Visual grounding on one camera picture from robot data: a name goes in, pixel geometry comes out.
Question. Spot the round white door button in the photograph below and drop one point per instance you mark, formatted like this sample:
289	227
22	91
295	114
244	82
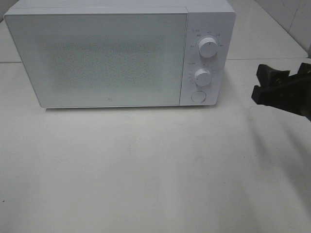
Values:
198	96

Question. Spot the white microwave knob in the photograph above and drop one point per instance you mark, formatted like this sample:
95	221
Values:
208	46
202	77

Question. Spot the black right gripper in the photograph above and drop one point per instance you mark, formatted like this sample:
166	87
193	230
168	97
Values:
293	93

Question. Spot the white microwave door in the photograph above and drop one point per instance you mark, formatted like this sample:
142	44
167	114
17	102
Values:
101	57

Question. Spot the white microwave oven body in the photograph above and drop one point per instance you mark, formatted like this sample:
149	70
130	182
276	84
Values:
205	17

